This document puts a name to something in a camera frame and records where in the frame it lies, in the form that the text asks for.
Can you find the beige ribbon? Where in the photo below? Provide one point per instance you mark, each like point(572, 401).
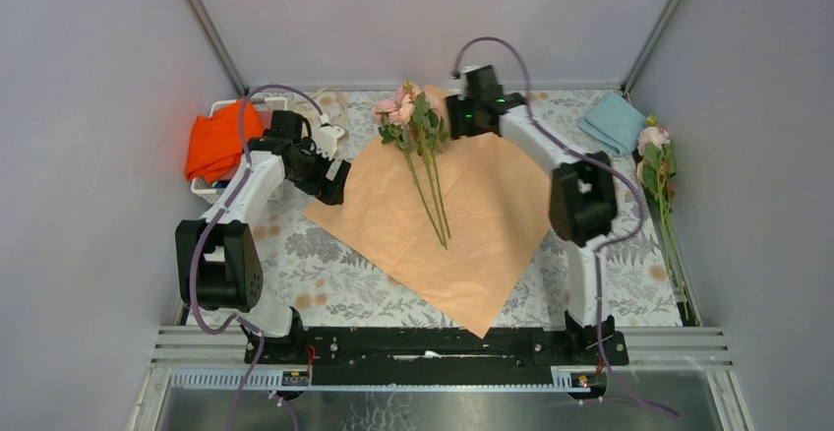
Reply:
point(331, 100)

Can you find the white plastic basket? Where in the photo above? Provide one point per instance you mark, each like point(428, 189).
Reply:
point(265, 105)

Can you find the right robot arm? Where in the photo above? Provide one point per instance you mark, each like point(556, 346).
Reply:
point(582, 202)

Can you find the light blue cloth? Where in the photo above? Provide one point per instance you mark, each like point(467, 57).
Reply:
point(614, 123)

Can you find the fake rose stem with bud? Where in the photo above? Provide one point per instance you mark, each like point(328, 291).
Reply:
point(656, 170)

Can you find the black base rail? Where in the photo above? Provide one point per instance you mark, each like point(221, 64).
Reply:
point(445, 357)

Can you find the pink fake rose stem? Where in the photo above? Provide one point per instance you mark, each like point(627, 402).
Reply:
point(419, 132)

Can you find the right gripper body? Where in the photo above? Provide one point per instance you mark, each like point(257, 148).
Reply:
point(465, 109)

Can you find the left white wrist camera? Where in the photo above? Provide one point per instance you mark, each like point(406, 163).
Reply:
point(329, 139)

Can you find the brown kraft wrapping paper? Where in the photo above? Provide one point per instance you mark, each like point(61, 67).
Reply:
point(376, 260)

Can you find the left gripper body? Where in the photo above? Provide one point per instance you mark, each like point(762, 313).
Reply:
point(311, 169)

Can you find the orange cloth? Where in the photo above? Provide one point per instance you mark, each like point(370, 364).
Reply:
point(216, 147)

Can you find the peach fake rose stem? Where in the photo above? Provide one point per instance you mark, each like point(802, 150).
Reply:
point(382, 111)

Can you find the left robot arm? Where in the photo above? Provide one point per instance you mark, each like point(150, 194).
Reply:
point(218, 262)

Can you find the floral patterned table mat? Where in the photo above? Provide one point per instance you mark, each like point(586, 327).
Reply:
point(619, 252)

